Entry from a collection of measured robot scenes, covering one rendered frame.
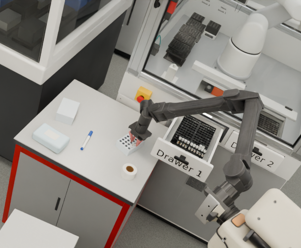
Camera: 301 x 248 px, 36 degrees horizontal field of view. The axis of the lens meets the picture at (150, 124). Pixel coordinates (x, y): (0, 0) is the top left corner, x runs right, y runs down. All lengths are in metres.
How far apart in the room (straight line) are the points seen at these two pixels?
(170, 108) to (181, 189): 0.83
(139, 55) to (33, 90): 0.61
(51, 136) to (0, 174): 0.92
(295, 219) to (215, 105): 0.67
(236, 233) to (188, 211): 1.37
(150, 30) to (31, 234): 1.09
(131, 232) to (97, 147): 0.86
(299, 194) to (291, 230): 2.36
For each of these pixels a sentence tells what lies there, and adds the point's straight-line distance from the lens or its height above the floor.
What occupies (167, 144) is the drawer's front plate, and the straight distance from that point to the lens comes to 2.13.
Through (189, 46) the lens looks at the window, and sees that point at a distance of 2.25.
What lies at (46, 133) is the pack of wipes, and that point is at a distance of 2.16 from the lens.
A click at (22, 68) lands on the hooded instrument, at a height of 0.85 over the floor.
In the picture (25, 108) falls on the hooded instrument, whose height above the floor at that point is 0.54.
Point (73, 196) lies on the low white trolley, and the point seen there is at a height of 0.58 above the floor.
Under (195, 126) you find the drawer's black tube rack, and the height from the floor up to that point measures 0.90.
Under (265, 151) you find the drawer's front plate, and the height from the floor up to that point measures 0.91.
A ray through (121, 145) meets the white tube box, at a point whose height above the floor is 0.79.
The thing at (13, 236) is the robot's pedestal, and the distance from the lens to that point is 1.85.
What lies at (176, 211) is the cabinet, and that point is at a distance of 2.90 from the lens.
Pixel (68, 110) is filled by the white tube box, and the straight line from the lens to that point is 2.28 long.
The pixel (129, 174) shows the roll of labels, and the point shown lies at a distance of 2.10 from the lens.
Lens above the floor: 2.32
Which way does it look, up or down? 39 degrees down
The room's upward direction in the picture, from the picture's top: 24 degrees clockwise
